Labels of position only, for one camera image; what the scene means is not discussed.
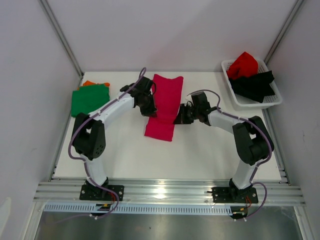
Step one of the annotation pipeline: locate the black t shirt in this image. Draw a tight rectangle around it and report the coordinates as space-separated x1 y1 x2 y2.
228 70 275 103

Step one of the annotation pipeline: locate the red t shirt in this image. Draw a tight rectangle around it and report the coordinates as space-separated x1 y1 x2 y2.
226 52 259 80

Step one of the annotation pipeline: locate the right aluminium corner post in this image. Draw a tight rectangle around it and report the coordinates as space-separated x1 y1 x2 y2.
263 0 307 65

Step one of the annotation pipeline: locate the pink t shirt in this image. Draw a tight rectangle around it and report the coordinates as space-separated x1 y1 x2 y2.
144 74 184 142

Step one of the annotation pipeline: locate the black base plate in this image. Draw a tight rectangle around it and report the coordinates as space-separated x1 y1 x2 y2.
207 186 259 204
79 184 125 202

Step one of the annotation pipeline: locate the green folded t shirt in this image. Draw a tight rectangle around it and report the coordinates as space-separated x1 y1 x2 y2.
71 84 110 118

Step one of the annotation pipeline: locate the orange folded t shirt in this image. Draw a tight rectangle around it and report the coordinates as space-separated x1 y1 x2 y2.
77 80 110 91

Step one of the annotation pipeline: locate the white slotted cable duct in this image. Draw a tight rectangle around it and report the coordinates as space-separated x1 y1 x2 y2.
43 202 232 216

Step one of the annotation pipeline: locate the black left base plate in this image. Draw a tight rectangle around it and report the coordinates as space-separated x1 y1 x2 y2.
79 184 125 202

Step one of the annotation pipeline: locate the aluminium corner post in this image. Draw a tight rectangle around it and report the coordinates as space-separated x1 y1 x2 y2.
38 0 84 78
263 0 307 65

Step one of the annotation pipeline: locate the left aluminium corner post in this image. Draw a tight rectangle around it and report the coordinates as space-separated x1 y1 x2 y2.
38 0 84 78

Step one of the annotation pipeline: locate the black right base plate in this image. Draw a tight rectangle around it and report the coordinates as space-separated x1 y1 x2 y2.
207 186 259 204

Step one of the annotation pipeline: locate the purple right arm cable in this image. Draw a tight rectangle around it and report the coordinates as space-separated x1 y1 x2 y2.
186 89 273 222

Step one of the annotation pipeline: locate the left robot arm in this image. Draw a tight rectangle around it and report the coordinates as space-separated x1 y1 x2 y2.
68 76 157 201

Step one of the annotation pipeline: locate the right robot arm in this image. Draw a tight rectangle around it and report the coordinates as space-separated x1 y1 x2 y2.
174 90 274 202

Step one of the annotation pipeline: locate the aluminium front rail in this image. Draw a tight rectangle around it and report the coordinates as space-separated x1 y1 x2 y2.
33 178 306 207

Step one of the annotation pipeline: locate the white plastic basket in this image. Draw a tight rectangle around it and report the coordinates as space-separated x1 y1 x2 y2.
221 59 283 110

